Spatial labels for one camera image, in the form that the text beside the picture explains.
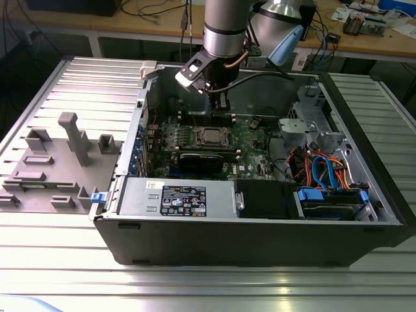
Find grey electronic device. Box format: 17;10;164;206
363;16;387;37

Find black tower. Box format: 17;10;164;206
302;0;319;42

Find red wire bundle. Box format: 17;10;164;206
285;146;313;183

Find CPU socket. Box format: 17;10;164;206
190;125;234;149

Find black PC case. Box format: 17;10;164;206
88;60;416;268

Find black camera cable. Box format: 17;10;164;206
211;70;296;94

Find grey hanging cable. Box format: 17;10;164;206
188;0;197;62
179;0;190;64

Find blue box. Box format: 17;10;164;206
379;0;416;11

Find grey power supply unit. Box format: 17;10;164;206
118;177;235;218

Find grey case latch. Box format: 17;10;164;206
138;60;159;81

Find hard disk in blue carrier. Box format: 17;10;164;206
294;187;371;222

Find wooden desk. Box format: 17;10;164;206
0;0;416;64

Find white label sheet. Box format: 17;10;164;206
290;50;309;72

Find black graphics card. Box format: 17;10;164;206
177;151;226;174

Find silver drive cage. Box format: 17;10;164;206
278;84;383;222

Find black box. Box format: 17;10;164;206
24;0;118;18

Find metal CPU cooler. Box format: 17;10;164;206
343;14;365;36

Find metal socket cover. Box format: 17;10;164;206
194;125;234;148

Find grey parts rack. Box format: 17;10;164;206
0;112;126;217

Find blue cable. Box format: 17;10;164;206
320;31;330;68

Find orange wire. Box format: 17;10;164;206
326;157;352;191

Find green RAM stick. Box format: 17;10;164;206
18;183;79;190

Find green motherboard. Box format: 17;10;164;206
145;112;281;181

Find silver CPU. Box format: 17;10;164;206
202;129;226;144

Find white paper sheet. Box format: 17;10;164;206
391;18;416;40
331;5;351;23

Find blue wire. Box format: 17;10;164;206
310;155;336;191

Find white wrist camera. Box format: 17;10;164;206
174;48;214;95

